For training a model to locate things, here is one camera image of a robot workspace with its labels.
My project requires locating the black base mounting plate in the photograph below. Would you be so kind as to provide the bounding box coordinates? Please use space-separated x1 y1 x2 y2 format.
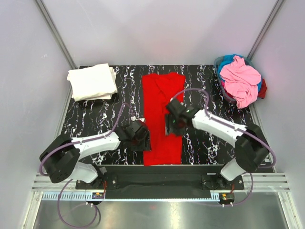
75 164 246 200

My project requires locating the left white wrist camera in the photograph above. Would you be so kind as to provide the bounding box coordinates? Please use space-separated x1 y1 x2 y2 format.
131 116 145 123

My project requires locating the dark red t-shirt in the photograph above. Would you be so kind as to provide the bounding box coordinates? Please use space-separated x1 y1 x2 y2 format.
258 79 267 99

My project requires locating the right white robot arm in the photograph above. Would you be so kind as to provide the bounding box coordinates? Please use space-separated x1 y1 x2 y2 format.
165 99 271 189

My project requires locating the folded white t-shirt stack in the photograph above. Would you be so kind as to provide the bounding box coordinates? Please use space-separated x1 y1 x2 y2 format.
67 63 118 102

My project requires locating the left aluminium frame post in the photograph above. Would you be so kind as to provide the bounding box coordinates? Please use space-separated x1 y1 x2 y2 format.
34 0 77 69

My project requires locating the right aluminium frame post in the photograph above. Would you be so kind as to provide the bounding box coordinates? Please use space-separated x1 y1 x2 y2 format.
247 0 285 60

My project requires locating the right small circuit board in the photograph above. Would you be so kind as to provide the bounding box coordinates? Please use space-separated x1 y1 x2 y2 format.
221 192 235 201

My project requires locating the left small circuit board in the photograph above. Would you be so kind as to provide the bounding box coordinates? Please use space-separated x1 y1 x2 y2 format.
92 192 105 199

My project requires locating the grey laundry basket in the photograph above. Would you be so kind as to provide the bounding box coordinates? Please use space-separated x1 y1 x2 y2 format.
213 56 254 104

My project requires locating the aluminium frame post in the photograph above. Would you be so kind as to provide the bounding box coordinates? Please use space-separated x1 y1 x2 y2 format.
34 0 77 69
247 0 285 60

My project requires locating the blue t-shirt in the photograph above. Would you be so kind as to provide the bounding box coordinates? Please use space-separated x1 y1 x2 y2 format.
217 54 263 92

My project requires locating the slotted grey cable duct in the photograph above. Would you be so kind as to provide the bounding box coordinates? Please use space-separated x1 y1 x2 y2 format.
42 190 220 202

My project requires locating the pink t-shirt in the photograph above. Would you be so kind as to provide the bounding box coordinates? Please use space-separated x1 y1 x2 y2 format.
220 56 262 109

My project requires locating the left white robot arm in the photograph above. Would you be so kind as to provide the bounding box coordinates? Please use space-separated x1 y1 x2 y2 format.
39 118 151 189

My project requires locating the small circuit board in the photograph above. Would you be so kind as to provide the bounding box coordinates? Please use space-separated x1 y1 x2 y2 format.
92 192 105 199
221 192 235 201

